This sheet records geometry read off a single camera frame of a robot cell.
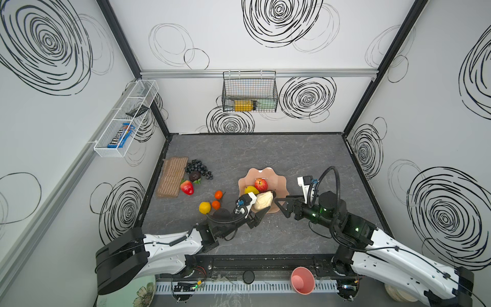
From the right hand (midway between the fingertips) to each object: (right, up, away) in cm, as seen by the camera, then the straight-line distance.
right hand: (279, 199), depth 68 cm
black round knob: (-11, -25, -5) cm, 28 cm away
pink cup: (+9, -31, +3) cm, 32 cm away
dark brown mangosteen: (-39, +5, +28) cm, 48 cm away
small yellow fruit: (-31, -8, +18) cm, 37 cm away
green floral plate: (-51, -34, 0) cm, 61 cm away
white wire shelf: (-63, +46, +24) cm, 81 cm away
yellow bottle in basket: (-14, +39, +19) cm, 45 cm away
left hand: (-5, -2, +3) cm, 6 cm away
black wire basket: (-10, +47, +31) cm, 57 cm away
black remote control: (-57, +35, +13) cm, 68 cm away
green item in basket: (-3, +39, +19) cm, 43 cm away
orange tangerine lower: (-27, -8, +20) cm, 34 cm away
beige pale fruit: (-6, 0, 0) cm, 6 cm away
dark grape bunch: (-39, +10, +31) cm, 51 cm away
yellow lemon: (-10, -1, +21) cm, 23 cm away
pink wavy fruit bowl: (+2, +1, +29) cm, 29 cm away
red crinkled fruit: (-5, +1, +23) cm, 24 cm away
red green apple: (-42, -1, +26) cm, 49 cm away
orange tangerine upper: (-26, -4, +23) cm, 35 cm away
